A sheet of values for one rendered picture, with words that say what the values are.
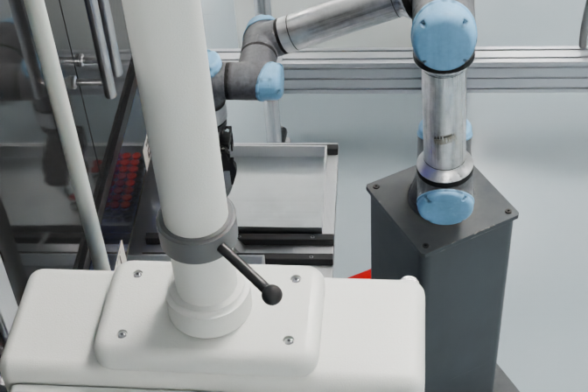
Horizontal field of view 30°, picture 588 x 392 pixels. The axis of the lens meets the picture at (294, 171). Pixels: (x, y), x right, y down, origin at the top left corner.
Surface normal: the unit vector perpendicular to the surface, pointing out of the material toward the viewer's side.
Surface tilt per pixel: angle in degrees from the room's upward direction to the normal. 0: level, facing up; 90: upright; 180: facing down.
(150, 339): 0
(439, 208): 98
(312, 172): 0
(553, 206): 0
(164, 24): 90
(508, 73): 90
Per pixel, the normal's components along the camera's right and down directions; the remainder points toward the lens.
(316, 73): -0.06, 0.68
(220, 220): 0.80, 0.37
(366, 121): -0.05, -0.73
